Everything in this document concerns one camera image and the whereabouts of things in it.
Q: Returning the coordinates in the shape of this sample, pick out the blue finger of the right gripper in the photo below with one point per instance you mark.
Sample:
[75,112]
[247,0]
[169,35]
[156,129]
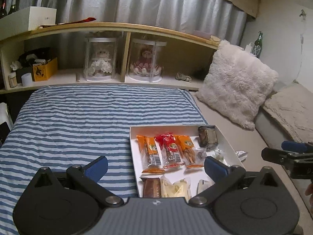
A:
[294,147]

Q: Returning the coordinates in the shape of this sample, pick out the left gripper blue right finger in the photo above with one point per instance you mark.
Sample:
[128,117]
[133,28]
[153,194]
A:
[225,179]

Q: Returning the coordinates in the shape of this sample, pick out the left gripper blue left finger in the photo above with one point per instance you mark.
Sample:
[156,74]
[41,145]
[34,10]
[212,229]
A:
[85,179]

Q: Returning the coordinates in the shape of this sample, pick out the clear green white candy packet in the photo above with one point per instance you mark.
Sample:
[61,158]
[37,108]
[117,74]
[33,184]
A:
[219,156]

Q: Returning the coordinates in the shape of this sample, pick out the black gold snack packet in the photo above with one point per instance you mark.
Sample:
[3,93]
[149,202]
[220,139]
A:
[207,136]

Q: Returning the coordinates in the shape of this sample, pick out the cream yellow snack packet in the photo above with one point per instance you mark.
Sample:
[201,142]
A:
[180,188]

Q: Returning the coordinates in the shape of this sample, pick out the orange snack packet with sticks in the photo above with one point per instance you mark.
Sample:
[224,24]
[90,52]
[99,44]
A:
[188,151]

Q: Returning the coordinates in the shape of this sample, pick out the brown chocolate snack packet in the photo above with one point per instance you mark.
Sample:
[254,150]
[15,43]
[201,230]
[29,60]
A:
[151,187]

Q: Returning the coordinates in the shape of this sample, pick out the orange snack packet with barcode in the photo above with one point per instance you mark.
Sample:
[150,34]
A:
[151,162]

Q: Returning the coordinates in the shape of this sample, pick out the red snack packet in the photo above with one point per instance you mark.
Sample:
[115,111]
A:
[169,151]

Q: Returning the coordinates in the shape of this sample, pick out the person right hand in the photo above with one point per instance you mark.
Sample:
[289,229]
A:
[309,189]

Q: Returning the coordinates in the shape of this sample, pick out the white plastic wrapper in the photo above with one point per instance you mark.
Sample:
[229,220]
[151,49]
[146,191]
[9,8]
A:
[242,155]

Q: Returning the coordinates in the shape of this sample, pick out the small clear dark candy packet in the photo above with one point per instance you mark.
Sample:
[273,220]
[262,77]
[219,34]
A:
[201,155]

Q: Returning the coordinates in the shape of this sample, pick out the grey textured cushion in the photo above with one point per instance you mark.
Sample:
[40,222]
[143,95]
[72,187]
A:
[291,107]

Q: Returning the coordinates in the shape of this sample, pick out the blue white striped blanket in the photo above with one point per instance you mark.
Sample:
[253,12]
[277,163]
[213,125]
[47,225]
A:
[62,126]

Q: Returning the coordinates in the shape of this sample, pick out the white cardboard box tray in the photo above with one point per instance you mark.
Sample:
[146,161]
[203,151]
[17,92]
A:
[175,174]

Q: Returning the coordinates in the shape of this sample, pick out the fluffy white pillow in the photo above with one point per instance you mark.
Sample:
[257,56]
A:
[237,84]

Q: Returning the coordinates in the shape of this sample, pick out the white space heater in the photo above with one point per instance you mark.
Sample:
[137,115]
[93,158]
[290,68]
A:
[6,124]

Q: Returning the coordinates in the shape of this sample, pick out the green glass bottle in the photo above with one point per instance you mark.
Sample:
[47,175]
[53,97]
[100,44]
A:
[258,44]

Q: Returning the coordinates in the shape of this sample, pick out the white doll display case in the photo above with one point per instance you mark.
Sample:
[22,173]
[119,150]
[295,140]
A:
[100,59]

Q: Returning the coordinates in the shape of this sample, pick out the yellow storage box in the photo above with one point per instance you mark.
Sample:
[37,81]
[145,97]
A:
[45,72]

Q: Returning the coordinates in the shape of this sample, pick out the white cylindrical cup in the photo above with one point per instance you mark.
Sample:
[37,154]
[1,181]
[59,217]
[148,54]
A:
[27,80]

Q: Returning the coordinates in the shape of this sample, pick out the wooden headboard shelf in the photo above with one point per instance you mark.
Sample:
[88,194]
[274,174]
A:
[185,59]

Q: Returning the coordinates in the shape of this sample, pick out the small brown jar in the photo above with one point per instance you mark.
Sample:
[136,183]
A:
[12,80]

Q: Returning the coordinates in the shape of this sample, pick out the red doll display case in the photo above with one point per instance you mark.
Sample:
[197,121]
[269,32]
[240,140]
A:
[144,63]

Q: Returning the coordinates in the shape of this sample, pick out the white box on shelf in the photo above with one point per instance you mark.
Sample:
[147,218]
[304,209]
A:
[27,19]

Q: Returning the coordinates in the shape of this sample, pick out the grey curtain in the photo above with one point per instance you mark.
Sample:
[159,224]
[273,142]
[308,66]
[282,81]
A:
[217,17]

